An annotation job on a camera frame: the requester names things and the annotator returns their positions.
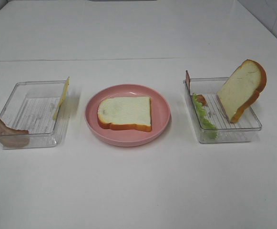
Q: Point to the white bread slice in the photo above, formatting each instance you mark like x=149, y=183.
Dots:
x=125, y=113

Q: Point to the dark brown bacon strip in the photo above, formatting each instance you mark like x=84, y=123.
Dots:
x=196, y=97

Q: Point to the green lettuce leaf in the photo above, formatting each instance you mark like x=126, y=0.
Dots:
x=204, y=122

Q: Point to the pale pink bacon strip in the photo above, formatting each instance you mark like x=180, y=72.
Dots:
x=13, y=138

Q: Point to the pink round plate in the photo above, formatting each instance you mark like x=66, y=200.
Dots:
x=160, y=114

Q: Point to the yellow cheese slice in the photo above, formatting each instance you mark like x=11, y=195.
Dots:
x=62, y=98

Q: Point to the upright bread slice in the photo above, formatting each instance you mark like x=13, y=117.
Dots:
x=242, y=89

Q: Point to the clear right plastic tray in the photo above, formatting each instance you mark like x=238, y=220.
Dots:
x=225, y=132

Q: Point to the clear plastic tray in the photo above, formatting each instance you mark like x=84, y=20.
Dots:
x=225, y=132
x=31, y=106

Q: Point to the clear left plastic tray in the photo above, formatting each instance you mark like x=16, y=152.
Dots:
x=31, y=106

